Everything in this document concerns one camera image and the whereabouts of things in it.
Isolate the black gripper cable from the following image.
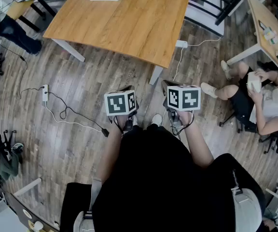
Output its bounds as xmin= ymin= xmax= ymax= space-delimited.
xmin=113 ymin=116 xmax=125 ymax=134
xmin=170 ymin=115 xmax=195 ymax=137

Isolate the white power strip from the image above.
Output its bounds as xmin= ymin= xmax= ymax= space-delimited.
xmin=42 ymin=84 xmax=50 ymax=102

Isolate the person's right forearm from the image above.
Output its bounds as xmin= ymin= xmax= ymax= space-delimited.
xmin=182 ymin=124 xmax=214 ymax=169

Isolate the person's left forearm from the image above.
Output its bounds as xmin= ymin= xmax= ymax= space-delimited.
xmin=97 ymin=116 xmax=130 ymax=186

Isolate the person's black clothing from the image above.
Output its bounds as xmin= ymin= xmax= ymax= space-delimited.
xmin=60 ymin=124 xmax=266 ymax=232

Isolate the thin black cable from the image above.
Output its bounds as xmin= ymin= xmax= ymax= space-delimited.
xmin=0 ymin=39 xmax=45 ymax=99

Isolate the wooden desk with black legs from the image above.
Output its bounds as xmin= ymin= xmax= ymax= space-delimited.
xmin=6 ymin=0 xmax=59 ymax=32

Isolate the person's right hand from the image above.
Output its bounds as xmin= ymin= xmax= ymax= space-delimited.
xmin=177 ymin=110 xmax=195 ymax=128

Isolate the white table leg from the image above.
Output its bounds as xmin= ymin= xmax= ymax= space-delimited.
xmin=149 ymin=65 xmax=164 ymax=86
xmin=51 ymin=38 xmax=86 ymax=63
xmin=13 ymin=177 xmax=42 ymax=198

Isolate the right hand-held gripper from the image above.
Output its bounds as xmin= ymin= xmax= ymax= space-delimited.
xmin=161 ymin=80 xmax=202 ymax=128

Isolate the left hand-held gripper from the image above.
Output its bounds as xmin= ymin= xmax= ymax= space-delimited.
xmin=104 ymin=85 xmax=139 ymax=131

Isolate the white box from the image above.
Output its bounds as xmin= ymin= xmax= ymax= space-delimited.
xmin=247 ymin=71 xmax=263 ymax=93

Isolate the wooden side table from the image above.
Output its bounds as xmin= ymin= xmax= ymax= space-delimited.
xmin=226 ymin=0 xmax=278 ymax=81

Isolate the white power cable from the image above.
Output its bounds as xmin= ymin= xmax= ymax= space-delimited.
xmin=172 ymin=37 xmax=222 ymax=82
xmin=44 ymin=100 xmax=103 ymax=132

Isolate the white cup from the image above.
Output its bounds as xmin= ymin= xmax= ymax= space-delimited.
xmin=32 ymin=220 xmax=44 ymax=232

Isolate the black power cable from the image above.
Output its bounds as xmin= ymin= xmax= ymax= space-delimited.
xmin=47 ymin=91 xmax=105 ymax=131

